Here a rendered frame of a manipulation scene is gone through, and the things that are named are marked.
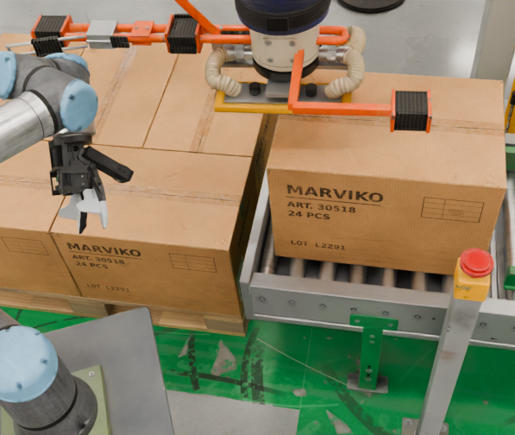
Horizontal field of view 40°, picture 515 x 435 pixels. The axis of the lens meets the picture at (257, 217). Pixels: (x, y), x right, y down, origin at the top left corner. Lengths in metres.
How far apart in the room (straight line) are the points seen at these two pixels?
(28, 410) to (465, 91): 1.37
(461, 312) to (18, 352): 0.96
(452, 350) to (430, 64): 2.06
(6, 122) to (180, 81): 1.54
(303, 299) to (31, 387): 0.86
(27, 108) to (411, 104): 0.78
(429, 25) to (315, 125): 2.03
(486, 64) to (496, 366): 1.20
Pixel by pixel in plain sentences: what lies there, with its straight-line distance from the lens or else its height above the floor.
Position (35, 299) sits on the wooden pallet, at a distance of 2.88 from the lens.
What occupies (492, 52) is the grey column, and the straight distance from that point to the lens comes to 2.99.
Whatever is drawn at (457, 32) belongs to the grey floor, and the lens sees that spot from 3.84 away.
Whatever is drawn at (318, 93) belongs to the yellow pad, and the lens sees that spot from 1.76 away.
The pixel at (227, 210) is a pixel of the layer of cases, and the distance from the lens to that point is 2.26.
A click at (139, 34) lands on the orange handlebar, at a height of 1.23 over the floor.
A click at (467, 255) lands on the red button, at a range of 1.55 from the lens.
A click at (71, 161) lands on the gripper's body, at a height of 1.26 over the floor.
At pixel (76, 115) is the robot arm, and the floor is 1.44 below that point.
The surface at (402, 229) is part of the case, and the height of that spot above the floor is 0.75.
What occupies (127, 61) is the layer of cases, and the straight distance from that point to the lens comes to 2.89.
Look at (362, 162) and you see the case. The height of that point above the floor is 0.95.
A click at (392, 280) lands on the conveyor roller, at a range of 2.08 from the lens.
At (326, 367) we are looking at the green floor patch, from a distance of 2.54.
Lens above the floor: 2.28
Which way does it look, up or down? 51 degrees down
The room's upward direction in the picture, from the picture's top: 7 degrees counter-clockwise
